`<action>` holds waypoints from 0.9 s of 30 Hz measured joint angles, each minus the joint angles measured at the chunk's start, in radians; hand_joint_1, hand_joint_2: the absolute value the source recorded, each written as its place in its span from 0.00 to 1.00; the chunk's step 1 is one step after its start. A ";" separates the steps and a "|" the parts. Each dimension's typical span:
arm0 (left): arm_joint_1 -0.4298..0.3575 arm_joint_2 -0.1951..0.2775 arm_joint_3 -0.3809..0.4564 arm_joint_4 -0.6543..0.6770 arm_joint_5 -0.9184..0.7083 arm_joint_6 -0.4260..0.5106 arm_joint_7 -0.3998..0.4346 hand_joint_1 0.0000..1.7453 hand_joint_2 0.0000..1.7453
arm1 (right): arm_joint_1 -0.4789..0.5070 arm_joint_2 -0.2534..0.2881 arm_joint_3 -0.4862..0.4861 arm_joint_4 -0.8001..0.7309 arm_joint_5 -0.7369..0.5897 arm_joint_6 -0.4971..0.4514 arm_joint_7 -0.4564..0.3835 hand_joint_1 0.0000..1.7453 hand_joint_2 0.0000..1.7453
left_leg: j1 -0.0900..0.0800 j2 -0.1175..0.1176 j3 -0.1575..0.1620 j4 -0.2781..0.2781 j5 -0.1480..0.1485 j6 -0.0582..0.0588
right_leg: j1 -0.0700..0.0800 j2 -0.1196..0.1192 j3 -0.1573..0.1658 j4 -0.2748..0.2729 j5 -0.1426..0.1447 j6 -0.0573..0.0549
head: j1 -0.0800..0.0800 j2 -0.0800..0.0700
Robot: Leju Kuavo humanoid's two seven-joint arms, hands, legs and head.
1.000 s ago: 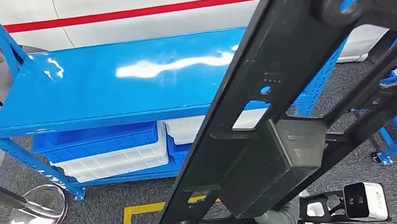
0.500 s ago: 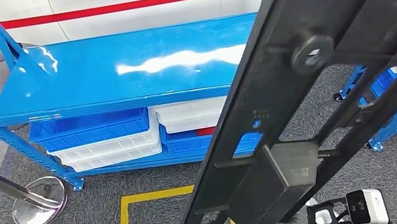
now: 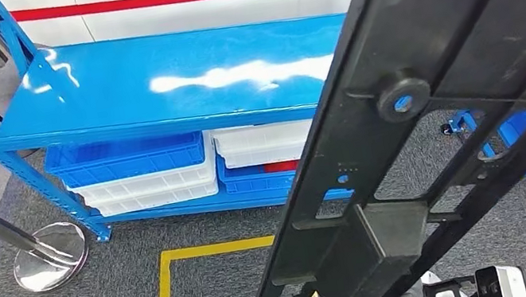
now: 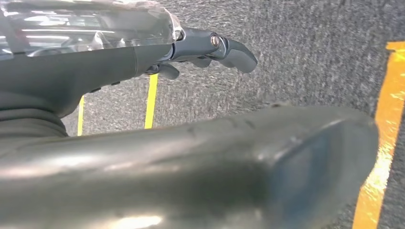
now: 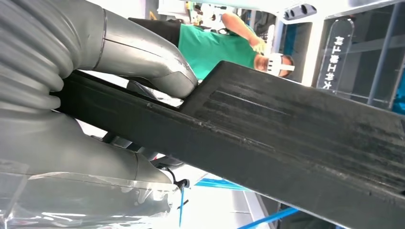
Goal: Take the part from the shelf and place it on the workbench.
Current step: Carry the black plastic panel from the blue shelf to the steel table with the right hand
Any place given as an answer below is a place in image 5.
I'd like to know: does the person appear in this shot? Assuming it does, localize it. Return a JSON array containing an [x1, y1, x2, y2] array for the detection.
[[128, 3, 297, 81]]

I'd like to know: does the white VR headset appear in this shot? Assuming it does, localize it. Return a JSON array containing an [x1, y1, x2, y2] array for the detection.
[[267, 53, 296, 77]]

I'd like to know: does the clear acrylic sign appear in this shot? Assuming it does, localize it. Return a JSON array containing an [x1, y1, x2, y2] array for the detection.
[[316, 18, 355, 95]]

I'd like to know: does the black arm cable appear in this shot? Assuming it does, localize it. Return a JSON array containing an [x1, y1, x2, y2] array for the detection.
[[158, 163, 191, 190]]

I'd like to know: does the glass partition with frame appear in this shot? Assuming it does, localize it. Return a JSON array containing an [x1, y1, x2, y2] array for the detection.
[[311, 0, 405, 116]]

